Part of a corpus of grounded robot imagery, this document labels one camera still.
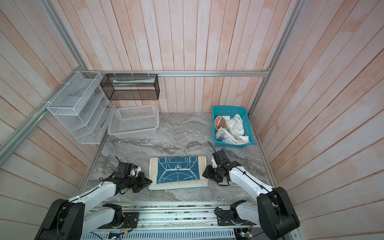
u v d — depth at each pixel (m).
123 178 0.69
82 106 0.73
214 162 0.73
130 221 0.73
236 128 1.06
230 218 0.73
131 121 1.15
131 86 1.05
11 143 0.53
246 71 0.95
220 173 0.63
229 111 1.14
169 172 0.88
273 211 0.41
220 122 1.07
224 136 0.88
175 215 0.76
